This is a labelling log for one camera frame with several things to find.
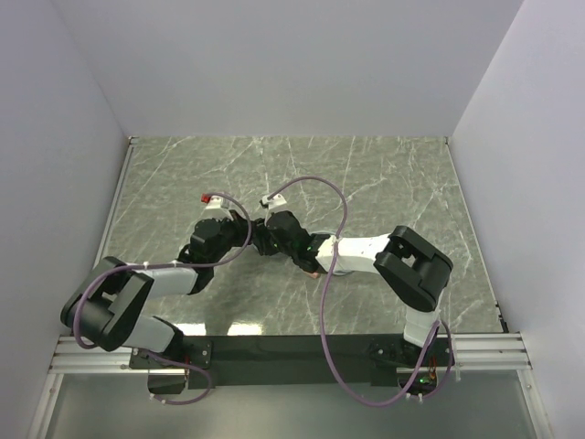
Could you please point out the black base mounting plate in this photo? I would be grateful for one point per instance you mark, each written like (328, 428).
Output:
(380, 360)

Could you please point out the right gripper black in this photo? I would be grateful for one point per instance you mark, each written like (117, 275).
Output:
(263, 241)

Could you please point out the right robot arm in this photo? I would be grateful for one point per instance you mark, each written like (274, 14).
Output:
(413, 268)

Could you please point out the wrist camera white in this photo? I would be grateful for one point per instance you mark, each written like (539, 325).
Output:
(215, 201)
(274, 203)

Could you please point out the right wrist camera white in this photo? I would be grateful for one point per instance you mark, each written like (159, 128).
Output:
(274, 203)

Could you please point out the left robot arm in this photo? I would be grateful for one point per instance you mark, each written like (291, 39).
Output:
(107, 307)

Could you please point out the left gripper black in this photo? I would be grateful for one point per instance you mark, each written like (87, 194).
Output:
(239, 224)

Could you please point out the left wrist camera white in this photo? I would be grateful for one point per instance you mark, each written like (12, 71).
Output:
(215, 201)

